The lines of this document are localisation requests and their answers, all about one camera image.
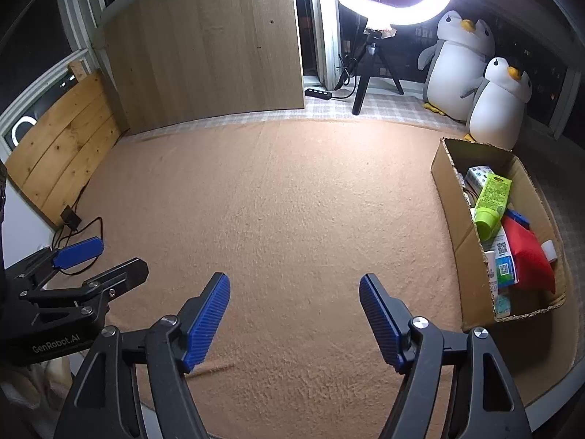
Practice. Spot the large penguin plush toy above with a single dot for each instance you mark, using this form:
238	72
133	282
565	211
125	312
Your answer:
457	68

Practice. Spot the small wooden block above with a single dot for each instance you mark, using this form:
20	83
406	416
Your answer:
77	71

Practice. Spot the light wooden board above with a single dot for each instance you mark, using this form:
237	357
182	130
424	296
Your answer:
201	41

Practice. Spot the red pouch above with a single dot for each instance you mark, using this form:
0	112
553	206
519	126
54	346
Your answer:
525	256

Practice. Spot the small penguin plush toy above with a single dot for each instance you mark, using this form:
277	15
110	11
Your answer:
498	109

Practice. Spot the black tripod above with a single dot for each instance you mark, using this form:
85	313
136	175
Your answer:
365	77

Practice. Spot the blue round case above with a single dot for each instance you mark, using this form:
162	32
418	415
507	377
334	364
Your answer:
518	219

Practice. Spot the small white roll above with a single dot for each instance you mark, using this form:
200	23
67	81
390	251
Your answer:
550	250

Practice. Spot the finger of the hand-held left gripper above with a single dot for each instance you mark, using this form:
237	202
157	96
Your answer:
77	251
119	279

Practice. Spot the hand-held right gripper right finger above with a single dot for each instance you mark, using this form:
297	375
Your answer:
384	320

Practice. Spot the white cloth bundle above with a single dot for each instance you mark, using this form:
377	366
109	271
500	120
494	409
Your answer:
27	384

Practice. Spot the white tissue pack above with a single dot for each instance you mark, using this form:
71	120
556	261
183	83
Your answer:
477	176

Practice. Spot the cardboard box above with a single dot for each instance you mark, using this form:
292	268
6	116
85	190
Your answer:
461	219

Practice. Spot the black power strip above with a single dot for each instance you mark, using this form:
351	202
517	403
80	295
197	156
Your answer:
318	93

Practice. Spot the green tube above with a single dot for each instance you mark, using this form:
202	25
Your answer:
491	201

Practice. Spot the white bottle with blue cap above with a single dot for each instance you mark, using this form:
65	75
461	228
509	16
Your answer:
490	279

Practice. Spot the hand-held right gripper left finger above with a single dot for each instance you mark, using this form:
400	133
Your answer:
208	320

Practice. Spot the pine plank panel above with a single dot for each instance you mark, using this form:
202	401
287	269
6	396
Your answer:
59	146

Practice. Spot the black power adapter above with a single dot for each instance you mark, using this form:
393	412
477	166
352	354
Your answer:
71	218

